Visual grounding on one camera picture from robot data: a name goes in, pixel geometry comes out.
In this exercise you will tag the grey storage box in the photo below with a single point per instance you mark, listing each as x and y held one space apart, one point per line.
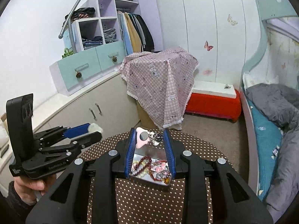
140 171

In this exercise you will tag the mint green drawer unit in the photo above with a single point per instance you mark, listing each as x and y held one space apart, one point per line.
77 71

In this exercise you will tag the pink bear charm keychain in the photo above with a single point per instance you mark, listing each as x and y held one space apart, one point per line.
159 170

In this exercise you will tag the pink gingham bear cloth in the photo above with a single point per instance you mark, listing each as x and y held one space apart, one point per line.
161 83

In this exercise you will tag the teal bed sheet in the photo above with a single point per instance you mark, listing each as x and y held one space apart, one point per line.
268 141

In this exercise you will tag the pale green jade pendant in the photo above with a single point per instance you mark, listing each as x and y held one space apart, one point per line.
93 127

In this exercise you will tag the beige cabinet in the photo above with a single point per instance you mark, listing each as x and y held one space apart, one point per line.
105 103

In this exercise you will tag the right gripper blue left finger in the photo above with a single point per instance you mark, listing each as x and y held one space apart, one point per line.
126 150

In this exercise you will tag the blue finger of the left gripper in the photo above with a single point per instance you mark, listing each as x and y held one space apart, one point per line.
87 140
73 132

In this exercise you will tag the red storage bench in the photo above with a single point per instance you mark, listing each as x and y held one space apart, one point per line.
218 100

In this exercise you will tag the person left hand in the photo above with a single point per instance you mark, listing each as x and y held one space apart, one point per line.
26 188

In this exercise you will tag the hanging clothes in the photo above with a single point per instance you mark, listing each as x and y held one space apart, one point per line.
135 33

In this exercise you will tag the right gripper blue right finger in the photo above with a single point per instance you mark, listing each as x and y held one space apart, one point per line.
173 151

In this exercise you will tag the grey quilt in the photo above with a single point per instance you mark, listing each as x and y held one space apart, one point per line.
274 109

